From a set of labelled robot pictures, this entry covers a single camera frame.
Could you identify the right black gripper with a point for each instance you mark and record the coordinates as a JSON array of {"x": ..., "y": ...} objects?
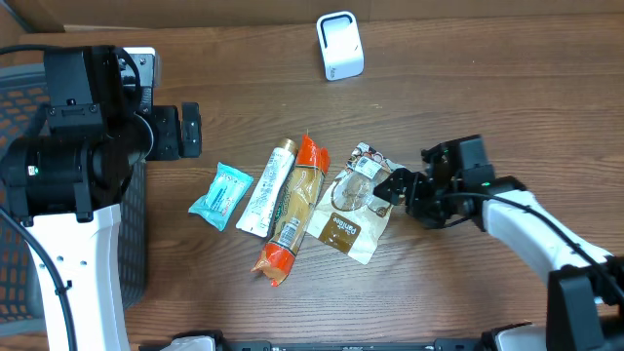
[{"x": 403, "y": 181}]

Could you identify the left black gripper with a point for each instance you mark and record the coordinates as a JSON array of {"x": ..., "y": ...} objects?
[{"x": 166, "y": 123}]

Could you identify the brown white cookie pouch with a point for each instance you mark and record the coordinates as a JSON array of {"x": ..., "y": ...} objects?
[{"x": 349, "y": 217}]

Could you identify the teal snack packet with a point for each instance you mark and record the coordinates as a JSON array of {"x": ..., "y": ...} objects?
[{"x": 225, "y": 192}]

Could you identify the orange cracker sleeve package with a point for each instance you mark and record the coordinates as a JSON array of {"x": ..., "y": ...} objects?
[{"x": 299, "y": 199}]

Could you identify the white gold tube package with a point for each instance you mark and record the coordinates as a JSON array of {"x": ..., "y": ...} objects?
[{"x": 257, "y": 216}]

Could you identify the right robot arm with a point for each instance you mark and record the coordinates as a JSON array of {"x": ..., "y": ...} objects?
[{"x": 459, "y": 184}]

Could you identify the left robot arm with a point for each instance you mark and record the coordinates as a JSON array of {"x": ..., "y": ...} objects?
[{"x": 65, "y": 188}]

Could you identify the white barcode scanner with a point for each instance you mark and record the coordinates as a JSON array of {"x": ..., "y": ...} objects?
[{"x": 341, "y": 46}]

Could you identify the grey plastic basket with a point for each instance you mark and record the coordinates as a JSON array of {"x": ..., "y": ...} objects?
[{"x": 23, "y": 89}]

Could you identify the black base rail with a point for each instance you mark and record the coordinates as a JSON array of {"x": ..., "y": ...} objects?
[{"x": 216, "y": 341}]

